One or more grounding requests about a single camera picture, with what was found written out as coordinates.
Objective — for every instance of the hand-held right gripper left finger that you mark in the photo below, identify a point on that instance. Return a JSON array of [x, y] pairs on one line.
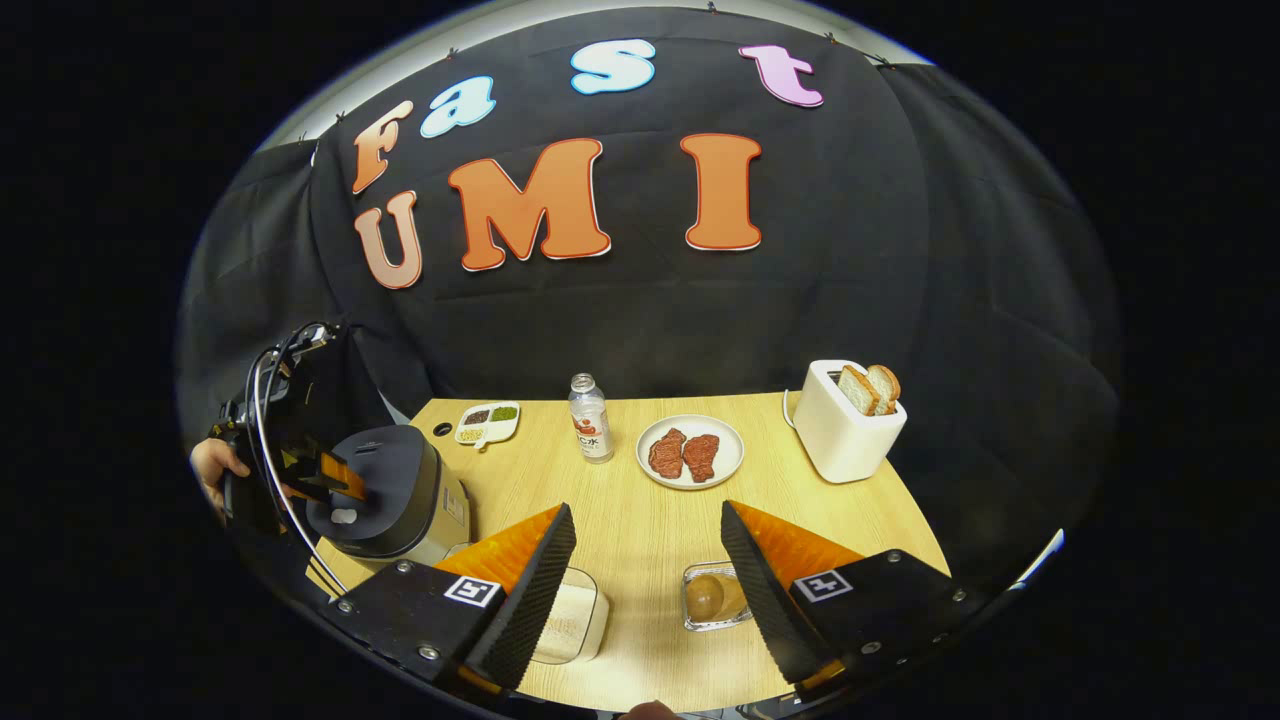
[[530, 600]]

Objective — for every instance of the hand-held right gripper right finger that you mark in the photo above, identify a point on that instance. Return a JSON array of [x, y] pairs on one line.
[[760, 590]]

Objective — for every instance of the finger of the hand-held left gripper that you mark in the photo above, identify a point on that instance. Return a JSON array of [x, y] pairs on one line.
[[330, 472]]

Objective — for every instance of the clear container of rice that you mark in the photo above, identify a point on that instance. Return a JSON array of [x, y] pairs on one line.
[[575, 620]]

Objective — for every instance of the wooden spoon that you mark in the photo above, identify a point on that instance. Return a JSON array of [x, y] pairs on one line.
[[705, 597]]

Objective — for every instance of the black silver rice cooker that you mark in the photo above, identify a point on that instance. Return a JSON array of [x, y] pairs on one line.
[[400, 490]]

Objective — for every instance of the white round plate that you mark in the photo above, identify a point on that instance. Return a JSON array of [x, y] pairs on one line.
[[728, 455]]

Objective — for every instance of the red steak piece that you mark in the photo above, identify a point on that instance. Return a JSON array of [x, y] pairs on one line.
[[667, 453], [701, 458]]

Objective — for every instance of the white divided condiment dish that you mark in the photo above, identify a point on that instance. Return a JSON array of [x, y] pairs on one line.
[[488, 422]]

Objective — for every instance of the white toaster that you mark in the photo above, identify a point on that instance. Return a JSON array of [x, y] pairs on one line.
[[845, 445]]

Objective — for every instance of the clear plastic bottle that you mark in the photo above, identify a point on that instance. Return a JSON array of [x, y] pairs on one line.
[[592, 425]]

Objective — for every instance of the toast bread slice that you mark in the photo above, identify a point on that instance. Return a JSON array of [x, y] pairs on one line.
[[858, 390], [886, 383]]

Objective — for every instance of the black backdrop cloth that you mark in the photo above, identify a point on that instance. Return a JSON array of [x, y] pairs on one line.
[[850, 280]]

